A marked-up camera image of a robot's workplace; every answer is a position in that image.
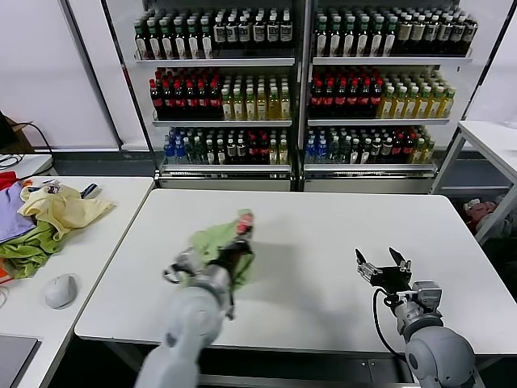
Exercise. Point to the pink clothes pile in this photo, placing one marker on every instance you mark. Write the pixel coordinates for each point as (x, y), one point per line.
(480, 208)

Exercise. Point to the small blue water bottle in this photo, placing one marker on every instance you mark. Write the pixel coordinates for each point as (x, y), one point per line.
(322, 152)
(168, 152)
(311, 152)
(179, 152)

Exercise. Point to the pale yellow shirt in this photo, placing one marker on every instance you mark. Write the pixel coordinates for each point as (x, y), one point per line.
(68, 210)

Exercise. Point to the light green shirt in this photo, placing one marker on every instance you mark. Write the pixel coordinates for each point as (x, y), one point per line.
(210, 238)

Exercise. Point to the cardboard box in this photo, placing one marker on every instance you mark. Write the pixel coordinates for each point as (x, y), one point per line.
(12, 131)

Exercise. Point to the white side table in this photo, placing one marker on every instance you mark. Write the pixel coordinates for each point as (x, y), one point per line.
(484, 136)

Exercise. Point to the dark diagonal frame pole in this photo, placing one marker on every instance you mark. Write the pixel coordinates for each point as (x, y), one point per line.
(95, 81)

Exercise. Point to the small red cap cola bottle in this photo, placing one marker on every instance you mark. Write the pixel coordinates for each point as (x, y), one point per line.
(264, 153)
(253, 153)
(398, 153)
(408, 153)

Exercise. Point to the orange item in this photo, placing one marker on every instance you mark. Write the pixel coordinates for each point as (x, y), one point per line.
(3, 275)

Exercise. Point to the small dark drink bottle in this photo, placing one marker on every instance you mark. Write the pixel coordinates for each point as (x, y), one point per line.
(231, 153)
(241, 153)
(355, 153)
(366, 153)
(210, 153)
(377, 153)
(387, 153)
(221, 153)

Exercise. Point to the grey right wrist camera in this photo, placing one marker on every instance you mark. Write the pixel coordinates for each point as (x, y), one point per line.
(427, 296)

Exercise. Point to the grey computer mouse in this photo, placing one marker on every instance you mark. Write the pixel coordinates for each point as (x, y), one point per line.
(60, 291)

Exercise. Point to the grey laptop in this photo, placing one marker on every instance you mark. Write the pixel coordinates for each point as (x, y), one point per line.
(16, 359)

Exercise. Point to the dark bottle beige label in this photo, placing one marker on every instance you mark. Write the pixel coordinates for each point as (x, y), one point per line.
(459, 33)
(471, 33)
(419, 33)
(432, 33)
(405, 33)
(445, 33)

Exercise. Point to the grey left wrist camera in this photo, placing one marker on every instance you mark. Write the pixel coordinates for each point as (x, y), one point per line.
(183, 264)

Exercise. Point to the white printed cloth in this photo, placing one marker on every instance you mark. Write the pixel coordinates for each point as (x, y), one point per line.
(50, 188)

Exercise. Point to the red cloth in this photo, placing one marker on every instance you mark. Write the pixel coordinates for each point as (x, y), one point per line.
(7, 180)

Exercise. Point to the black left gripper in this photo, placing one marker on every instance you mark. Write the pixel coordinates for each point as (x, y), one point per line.
(230, 262)

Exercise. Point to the grey drinks display shelf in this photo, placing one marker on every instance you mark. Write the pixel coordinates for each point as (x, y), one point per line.
(383, 60)
(226, 62)

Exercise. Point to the green crumpled cloth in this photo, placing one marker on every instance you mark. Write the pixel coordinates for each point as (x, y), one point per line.
(24, 250)

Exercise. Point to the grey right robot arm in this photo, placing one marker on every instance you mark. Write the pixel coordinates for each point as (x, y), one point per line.
(440, 351)

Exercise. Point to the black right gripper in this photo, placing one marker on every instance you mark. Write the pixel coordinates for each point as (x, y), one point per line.
(392, 278)

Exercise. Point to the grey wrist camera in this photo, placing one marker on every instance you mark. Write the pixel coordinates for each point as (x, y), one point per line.
(183, 264)
(427, 296)

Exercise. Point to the small clear green bottle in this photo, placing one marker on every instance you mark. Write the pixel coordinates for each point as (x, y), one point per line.
(198, 152)
(189, 152)
(345, 152)
(334, 152)

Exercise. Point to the dark bottle white square label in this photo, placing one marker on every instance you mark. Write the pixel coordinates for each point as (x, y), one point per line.
(220, 33)
(244, 33)
(286, 33)
(259, 33)
(273, 33)
(232, 33)

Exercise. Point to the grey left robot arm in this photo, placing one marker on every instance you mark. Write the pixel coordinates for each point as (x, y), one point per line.
(190, 323)

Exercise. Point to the green cap dark tea bottle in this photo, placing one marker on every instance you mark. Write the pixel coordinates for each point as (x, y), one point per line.
(207, 43)
(378, 41)
(336, 41)
(350, 41)
(154, 43)
(167, 43)
(180, 43)
(322, 41)
(141, 43)
(390, 41)
(194, 43)
(364, 41)

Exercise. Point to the blue white striped item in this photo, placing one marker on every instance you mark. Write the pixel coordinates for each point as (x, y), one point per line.
(91, 190)

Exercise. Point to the purple cloth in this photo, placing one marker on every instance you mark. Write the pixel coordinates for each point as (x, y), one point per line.
(10, 218)

